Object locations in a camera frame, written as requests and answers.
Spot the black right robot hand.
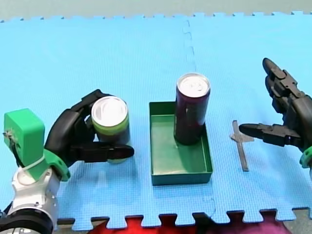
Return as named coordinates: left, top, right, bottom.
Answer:
left=238, top=58, right=312, bottom=155

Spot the shallow green tray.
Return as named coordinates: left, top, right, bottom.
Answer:
left=149, top=101, right=214, bottom=187

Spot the dark purple drink can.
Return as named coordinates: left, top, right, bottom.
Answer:
left=173, top=73, right=211, bottom=146

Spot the green can with dark band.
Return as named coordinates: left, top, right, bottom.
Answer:
left=91, top=96, right=131, bottom=165

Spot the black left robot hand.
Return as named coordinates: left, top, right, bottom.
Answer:
left=44, top=89, right=135, bottom=168

